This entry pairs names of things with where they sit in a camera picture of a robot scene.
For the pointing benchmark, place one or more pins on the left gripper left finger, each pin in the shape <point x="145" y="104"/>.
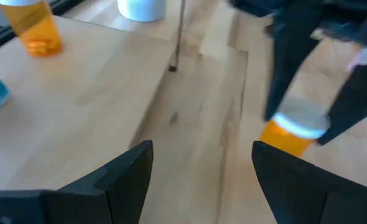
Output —
<point x="77" y="205"/>

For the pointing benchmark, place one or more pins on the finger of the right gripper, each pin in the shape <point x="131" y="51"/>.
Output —
<point x="357" y="102"/>
<point x="284" y="68"/>

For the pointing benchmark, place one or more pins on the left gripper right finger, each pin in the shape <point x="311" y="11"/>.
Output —
<point x="311" y="199"/>

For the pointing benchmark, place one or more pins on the large orange pill bottle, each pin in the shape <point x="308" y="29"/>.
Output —
<point x="283" y="140"/>
<point x="37" y="34"/>

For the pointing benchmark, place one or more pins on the wooden shelf with black frame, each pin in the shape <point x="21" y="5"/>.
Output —
<point x="77" y="109"/>

